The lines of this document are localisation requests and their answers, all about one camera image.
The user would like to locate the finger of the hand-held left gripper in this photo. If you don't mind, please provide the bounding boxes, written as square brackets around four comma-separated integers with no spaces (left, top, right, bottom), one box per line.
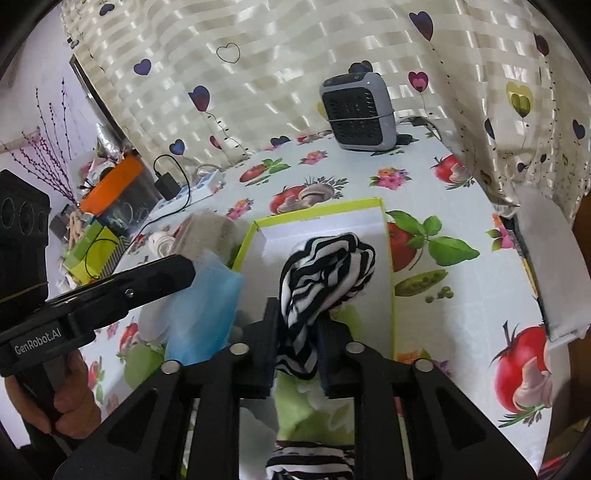
[46,255,197,332]

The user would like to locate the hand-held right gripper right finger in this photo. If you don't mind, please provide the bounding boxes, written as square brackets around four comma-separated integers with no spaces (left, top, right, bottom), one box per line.
[316,318,539,480]

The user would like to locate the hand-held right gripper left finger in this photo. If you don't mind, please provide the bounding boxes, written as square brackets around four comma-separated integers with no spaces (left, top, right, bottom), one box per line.
[55,298,282,480]

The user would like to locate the blue face mask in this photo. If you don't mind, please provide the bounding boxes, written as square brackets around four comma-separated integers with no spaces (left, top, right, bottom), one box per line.
[164,251,244,365]

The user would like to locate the yellow-green shallow box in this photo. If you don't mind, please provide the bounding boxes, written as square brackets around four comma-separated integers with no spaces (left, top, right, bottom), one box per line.
[230,198,399,363]

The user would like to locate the person's left hand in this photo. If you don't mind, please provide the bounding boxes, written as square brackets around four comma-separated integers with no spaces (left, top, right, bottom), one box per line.
[4,353,102,439]

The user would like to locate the zigzag patterned box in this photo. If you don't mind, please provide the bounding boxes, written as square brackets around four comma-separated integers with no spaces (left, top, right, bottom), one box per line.
[105,235,129,274]

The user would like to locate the yellow-green cardboard box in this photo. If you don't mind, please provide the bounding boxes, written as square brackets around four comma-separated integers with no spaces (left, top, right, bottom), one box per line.
[69,228,123,283]

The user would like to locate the green cardboard box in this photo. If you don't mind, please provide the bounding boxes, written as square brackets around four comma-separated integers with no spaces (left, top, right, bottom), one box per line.
[64,222,106,269]

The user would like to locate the beige figure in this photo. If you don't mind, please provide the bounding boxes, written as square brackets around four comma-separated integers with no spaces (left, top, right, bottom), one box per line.
[67,210,93,245]

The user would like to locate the grey folded cloth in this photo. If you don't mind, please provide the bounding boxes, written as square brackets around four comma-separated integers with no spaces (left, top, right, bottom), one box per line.
[175,211,241,268]

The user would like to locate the black charger adapter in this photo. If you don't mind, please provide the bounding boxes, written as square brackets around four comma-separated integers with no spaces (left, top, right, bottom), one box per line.
[154,173,179,200]

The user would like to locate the orange lid storage box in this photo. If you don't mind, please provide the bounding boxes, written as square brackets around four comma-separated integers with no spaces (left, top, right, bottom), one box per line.
[81,154,160,232]

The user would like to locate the purple flower branches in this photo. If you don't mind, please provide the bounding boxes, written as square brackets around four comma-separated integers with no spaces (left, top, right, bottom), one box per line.
[0,78,83,206]

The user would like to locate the white blue power strip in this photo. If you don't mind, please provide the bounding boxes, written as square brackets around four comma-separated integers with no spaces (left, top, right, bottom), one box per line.
[152,170,225,217]

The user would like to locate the pile of assorted packets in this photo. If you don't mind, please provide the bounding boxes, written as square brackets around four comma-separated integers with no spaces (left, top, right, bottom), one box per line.
[88,134,136,185]

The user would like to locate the vegetable print tablecloth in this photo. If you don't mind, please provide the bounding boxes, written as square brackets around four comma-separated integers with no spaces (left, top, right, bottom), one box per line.
[78,117,561,480]

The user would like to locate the grey portable heater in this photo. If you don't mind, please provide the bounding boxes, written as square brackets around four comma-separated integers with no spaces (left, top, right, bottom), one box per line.
[320,61,398,151]

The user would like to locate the heart print curtain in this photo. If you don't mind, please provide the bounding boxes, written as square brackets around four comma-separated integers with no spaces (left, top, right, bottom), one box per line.
[62,0,591,219]

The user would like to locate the long black cable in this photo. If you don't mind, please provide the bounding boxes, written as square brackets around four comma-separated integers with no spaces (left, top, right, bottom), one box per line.
[85,203,186,281]

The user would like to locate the black charger cable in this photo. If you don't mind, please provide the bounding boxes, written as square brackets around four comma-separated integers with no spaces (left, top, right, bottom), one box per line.
[152,154,193,208]

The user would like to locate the black heater cable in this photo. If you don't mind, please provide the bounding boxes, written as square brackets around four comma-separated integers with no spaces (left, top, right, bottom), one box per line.
[396,116,445,145]

